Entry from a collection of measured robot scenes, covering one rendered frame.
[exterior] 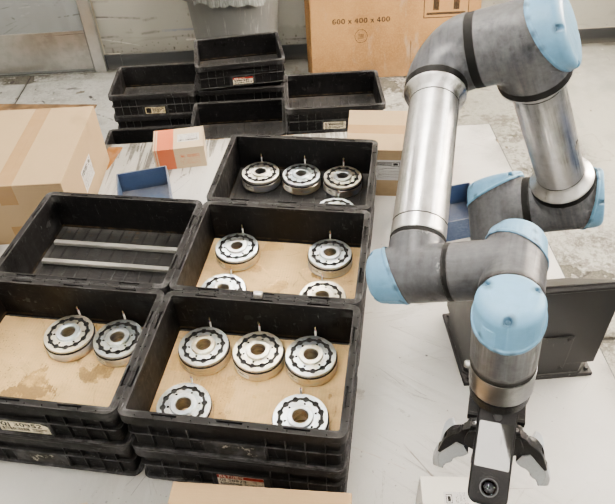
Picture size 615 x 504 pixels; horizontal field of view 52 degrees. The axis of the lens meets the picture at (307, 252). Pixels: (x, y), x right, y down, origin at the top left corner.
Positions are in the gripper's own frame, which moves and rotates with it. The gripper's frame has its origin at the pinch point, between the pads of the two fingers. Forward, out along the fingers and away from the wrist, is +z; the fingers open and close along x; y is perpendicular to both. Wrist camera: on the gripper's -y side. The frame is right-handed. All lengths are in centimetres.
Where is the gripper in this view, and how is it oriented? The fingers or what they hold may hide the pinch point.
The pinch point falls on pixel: (488, 479)
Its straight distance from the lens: 96.7
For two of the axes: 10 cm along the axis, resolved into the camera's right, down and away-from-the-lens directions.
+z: 1.3, 7.2, 6.8
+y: 2.7, -6.8, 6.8
